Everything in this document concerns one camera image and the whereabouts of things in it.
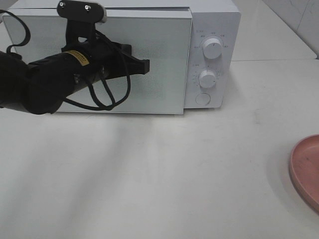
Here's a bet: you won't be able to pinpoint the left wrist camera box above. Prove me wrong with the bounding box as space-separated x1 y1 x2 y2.
56 0 107 46

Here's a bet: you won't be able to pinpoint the white microwave oven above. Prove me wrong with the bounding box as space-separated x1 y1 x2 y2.
8 0 241 114

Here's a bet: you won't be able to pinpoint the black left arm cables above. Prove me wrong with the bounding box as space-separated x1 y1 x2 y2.
0 9 132 111

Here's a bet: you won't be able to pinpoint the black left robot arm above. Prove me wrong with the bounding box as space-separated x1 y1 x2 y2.
0 39 150 115

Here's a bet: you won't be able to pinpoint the white microwave knob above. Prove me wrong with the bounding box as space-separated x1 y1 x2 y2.
198 70 217 89
202 36 223 60

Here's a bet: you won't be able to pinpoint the white microwave door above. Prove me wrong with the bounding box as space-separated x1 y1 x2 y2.
0 2 192 115

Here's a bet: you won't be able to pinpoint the pink round plate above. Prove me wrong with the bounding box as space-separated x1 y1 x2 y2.
289 134 319 213

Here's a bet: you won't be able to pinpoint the round door release button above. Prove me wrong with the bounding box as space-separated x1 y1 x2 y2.
195 93 211 106

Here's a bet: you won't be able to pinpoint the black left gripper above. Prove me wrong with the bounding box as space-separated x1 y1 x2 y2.
61 39 150 87

